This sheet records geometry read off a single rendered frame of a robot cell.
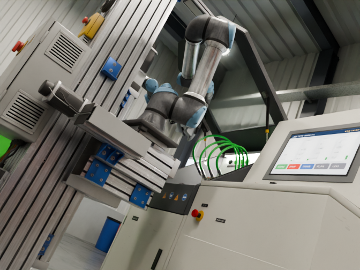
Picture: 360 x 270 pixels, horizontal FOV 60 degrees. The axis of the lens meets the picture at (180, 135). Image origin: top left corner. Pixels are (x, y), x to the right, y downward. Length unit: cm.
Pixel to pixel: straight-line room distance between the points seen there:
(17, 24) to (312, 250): 805
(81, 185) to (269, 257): 79
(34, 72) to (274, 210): 103
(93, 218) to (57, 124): 758
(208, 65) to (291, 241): 84
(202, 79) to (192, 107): 15
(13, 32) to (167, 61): 444
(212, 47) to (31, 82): 79
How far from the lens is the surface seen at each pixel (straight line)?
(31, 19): 867
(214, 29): 155
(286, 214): 115
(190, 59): 171
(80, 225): 881
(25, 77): 134
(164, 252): 160
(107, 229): 805
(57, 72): 138
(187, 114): 142
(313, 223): 108
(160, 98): 145
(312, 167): 154
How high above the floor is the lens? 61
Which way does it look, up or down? 19 degrees up
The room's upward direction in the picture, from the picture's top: 24 degrees clockwise
